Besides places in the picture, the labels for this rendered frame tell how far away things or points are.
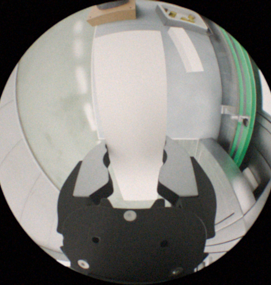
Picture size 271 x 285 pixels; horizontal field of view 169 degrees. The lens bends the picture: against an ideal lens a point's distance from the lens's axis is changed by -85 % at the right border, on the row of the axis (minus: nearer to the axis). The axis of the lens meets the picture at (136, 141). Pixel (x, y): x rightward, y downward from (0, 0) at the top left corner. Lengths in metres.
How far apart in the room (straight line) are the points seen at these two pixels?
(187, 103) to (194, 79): 0.13
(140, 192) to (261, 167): 0.71
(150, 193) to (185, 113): 0.41
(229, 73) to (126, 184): 0.60
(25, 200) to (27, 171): 0.84
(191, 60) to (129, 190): 0.47
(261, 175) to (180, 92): 0.71
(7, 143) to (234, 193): 3.45
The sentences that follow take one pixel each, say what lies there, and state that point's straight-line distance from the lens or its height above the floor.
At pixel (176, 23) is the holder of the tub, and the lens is 0.58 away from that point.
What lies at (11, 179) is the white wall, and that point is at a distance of 3.14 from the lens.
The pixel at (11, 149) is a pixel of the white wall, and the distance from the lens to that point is 3.15.
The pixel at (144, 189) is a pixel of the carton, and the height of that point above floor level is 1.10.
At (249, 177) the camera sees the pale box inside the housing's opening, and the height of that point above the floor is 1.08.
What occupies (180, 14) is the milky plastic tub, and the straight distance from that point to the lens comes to 0.72.
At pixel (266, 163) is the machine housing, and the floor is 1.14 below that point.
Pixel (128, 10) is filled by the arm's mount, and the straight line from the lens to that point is 0.54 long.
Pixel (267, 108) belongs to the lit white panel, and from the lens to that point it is 0.66.
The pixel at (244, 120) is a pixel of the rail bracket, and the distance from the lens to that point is 0.41.
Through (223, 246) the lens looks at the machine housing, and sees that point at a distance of 0.56.
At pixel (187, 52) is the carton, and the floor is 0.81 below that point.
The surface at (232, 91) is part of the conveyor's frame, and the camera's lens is 0.57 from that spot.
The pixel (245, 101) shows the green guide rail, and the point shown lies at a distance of 0.54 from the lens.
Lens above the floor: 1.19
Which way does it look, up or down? 59 degrees down
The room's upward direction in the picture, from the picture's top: 178 degrees counter-clockwise
